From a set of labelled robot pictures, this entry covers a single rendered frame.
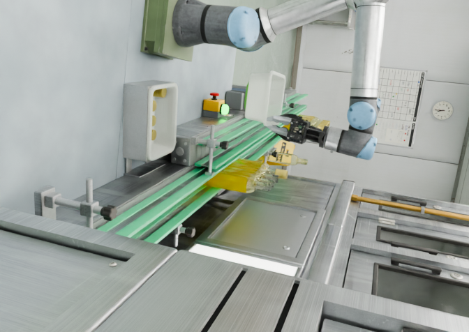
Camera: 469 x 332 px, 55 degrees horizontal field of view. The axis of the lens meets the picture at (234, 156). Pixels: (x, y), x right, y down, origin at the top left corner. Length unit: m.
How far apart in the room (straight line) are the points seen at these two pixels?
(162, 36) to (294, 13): 0.41
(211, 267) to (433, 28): 6.90
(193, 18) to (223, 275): 0.98
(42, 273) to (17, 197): 0.51
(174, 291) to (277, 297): 0.11
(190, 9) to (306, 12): 0.35
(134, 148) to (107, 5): 0.40
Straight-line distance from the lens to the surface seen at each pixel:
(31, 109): 1.06
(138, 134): 1.34
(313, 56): 7.40
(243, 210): 1.67
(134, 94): 1.32
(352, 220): 1.78
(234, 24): 1.35
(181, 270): 0.54
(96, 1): 1.23
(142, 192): 1.26
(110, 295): 0.50
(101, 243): 0.61
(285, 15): 1.47
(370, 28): 1.30
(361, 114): 1.26
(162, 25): 1.38
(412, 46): 7.30
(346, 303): 0.52
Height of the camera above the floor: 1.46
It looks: 17 degrees down
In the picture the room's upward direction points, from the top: 99 degrees clockwise
